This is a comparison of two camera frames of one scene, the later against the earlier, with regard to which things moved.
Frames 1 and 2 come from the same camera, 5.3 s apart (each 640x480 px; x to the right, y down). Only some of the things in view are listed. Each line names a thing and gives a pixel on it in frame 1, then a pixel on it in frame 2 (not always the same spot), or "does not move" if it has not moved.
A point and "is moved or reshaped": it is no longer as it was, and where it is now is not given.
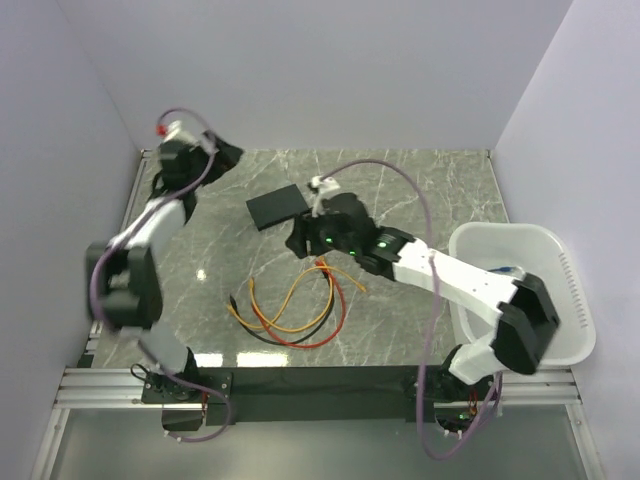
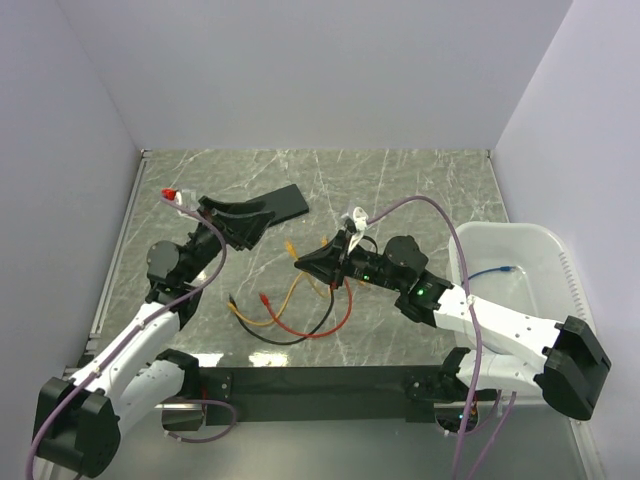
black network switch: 276,206 does not move
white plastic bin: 544,252 does not move
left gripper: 226,158 → 239,231
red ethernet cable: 318,342 is moved or reshaped
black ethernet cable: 275,342 does not move
